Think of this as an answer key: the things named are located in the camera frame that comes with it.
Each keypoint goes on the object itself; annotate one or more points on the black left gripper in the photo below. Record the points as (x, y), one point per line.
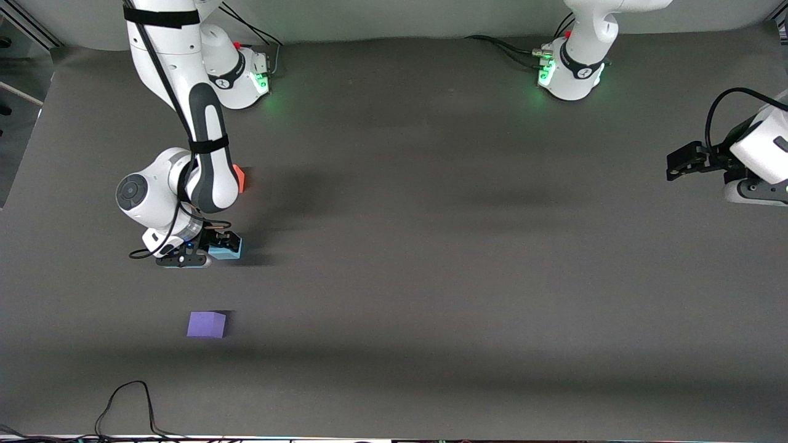
(718, 157)

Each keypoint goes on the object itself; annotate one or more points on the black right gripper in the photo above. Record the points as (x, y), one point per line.
(212, 237)

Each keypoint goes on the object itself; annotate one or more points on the light blue foam block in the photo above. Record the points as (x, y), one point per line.
(229, 253)

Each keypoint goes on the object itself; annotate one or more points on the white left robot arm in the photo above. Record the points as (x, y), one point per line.
(582, 49)

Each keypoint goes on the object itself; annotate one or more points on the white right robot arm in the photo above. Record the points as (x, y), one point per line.
(166, 61)

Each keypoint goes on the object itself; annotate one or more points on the orange foam block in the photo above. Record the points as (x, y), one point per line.
(240, 178)

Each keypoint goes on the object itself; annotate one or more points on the purple foam block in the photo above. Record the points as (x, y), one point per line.
(205, 325)

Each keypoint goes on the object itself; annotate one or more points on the dark grey table mat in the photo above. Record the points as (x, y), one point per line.
(394, 277)

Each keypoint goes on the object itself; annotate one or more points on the aluminium frame bar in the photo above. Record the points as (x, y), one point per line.
(34, 29)

